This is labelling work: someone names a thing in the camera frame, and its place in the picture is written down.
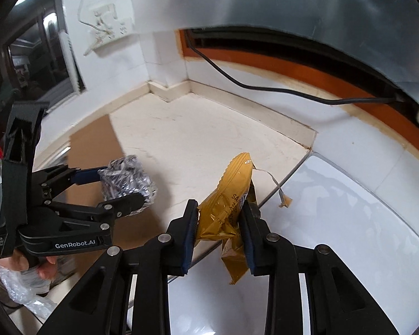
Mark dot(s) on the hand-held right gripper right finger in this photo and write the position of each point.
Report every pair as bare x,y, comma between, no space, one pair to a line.
251,240

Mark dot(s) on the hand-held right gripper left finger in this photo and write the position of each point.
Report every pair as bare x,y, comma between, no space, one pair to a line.
190,237

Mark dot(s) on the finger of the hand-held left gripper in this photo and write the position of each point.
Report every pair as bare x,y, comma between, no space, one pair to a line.
125,204
87,176

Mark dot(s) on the foil ball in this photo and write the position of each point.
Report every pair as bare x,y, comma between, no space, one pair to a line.
125,178

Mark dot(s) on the gold snack wrapper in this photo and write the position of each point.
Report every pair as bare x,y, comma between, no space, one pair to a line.
223,216

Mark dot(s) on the person's left hand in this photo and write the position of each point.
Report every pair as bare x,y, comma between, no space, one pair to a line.
47,268

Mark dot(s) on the brown cardboard sheet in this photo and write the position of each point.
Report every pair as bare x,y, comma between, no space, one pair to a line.
94,139

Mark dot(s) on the crumpled clear plastic bag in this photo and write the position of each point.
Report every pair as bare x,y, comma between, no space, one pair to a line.
21,293

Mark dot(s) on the dark glass window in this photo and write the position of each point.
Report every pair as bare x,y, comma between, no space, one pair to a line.
38,59

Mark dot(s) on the white wall socket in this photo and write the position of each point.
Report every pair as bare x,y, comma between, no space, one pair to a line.
111,21

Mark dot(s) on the wooden window frame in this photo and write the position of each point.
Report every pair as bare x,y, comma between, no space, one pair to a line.
181,43

